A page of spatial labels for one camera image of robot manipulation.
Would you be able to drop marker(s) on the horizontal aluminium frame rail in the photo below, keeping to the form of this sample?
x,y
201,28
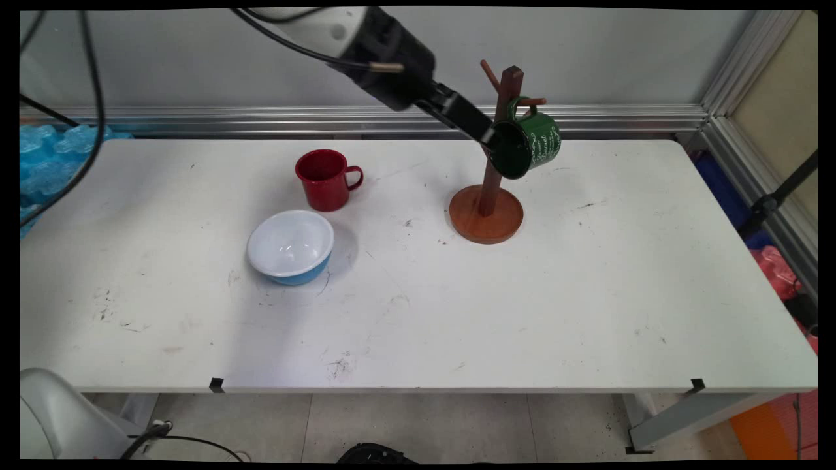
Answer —
x,y
228,121

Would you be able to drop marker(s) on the blue bubble wrap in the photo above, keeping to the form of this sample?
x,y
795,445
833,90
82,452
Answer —
x,y
46,163

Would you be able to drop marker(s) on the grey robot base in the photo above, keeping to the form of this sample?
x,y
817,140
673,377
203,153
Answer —
x,y
59,418

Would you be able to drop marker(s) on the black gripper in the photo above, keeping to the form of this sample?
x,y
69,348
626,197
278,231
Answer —
x,y
392,62

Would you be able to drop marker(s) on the blue box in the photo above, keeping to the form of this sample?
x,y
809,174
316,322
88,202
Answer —
x,y
722,186

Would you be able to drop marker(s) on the blue and white bowl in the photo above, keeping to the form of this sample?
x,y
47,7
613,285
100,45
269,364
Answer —
x,y
290,247

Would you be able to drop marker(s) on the orange crate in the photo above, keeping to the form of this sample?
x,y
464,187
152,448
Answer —
x,y
761,431

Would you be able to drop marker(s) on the red plastic bag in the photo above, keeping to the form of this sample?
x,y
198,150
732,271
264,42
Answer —
x,y
777,271

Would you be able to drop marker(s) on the beige wall panel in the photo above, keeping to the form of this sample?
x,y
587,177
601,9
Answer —
x,y
780,104

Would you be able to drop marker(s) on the black object on floor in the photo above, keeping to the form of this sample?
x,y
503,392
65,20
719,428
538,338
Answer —
x,y
375,453

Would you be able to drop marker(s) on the black tripod leg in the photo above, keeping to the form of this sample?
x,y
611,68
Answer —
x,y
777,196

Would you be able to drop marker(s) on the black table edge clip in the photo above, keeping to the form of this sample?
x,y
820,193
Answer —
x,y
216,384
697,384

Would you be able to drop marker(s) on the green enamel mug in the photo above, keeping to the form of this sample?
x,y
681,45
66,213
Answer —
x,y
532,143

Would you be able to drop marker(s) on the red enamel mug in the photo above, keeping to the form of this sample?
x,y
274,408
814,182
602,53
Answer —
x,y
323,179

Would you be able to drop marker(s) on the brown wooden mug tree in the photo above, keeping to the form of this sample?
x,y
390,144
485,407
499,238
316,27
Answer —
x,y
486,209

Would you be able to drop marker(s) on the grey table leg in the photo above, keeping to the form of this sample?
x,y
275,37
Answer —
x,y
692,418

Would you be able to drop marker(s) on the slanted aluminium frame post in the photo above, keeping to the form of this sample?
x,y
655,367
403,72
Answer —
x,y
751,111

